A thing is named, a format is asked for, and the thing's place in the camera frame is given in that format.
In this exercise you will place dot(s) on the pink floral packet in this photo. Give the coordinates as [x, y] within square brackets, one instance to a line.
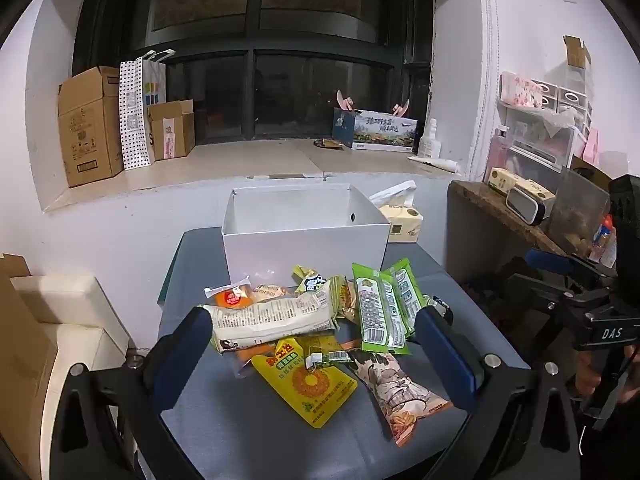
[520, 90]

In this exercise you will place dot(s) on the cartoon print snack packet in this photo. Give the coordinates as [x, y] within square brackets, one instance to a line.
[395, 392]

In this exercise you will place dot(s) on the person's right hand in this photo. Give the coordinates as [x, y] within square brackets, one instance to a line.
[587, 375]

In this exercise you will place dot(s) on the orange round pastry packet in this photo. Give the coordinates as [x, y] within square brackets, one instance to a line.
[231, 297]

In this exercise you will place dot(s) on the white cardboard box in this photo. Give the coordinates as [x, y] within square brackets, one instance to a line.
[305, 240]

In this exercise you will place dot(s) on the small colourful bottle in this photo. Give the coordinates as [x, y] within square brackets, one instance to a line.
[605, 240]

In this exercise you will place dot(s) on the beige pastry packet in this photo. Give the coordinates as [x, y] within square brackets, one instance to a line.
[270, 292]

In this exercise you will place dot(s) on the cream sofa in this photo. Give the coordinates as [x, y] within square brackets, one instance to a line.
[65, 320]

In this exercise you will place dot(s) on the white plastic bottle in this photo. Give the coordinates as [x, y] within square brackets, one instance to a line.
[429, 142]

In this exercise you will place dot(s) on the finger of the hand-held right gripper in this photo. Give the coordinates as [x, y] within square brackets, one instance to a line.
[550, 260]
[550, 295]

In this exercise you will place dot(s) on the small brown cardboard box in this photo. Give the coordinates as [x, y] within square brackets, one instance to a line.
[172, 130]

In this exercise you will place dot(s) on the long white bread packet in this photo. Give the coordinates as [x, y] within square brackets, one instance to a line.
[270, 317]

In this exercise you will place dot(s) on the pink hair clip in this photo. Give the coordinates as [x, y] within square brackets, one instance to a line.
[346, 100]
[401, 107]

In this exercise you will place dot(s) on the white plastic drawer organizer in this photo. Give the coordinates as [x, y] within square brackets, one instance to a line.
[545, 135]

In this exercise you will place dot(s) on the yellow tissue pack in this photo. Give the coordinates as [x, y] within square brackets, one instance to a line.
[402, 217]

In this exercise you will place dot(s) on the white speaker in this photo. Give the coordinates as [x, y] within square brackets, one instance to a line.
[525, 206]

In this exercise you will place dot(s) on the printed tissue box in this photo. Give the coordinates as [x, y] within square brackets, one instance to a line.
[380, 130]

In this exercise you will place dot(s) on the clear plastic container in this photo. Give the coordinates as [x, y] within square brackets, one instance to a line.
[577, 210]

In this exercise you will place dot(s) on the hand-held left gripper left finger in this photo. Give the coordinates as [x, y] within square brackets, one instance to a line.
[187, 355]

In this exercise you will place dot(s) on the striped orange snack packet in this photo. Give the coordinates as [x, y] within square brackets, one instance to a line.
[344, 297]

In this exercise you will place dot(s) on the yellow sauce pouch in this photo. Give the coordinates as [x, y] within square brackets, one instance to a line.
[305, 390]

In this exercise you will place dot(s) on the black snack packet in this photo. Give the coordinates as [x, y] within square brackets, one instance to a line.
[442, 307]

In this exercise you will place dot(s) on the flat brown cardboard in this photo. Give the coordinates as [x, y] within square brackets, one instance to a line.
[20, 360]

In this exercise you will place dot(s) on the green and cream tissue pack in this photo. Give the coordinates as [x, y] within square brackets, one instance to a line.
[505, 180]

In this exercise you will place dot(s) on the white tube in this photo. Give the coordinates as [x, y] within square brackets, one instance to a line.
[435, 162]

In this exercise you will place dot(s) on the wooden side shelf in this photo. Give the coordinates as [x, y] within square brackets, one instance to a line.
[495, 210]

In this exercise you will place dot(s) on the large brown cardboard box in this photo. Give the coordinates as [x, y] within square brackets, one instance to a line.
[87, 130]

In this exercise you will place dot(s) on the small green snack packet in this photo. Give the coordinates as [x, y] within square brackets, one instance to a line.
[330, 352]

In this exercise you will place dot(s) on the dark snack wrapper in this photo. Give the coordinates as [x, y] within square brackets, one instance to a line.
[329, 143]

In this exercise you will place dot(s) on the cardboard piece on wall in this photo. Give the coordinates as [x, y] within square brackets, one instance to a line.
[576, 50]

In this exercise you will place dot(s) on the dark window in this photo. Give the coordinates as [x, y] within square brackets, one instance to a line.
[280, 50]

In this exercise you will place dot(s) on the polka dot paper bag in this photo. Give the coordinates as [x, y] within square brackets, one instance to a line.
[135, 110]

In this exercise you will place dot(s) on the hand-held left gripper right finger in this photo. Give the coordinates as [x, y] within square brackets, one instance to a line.
[442, 355]

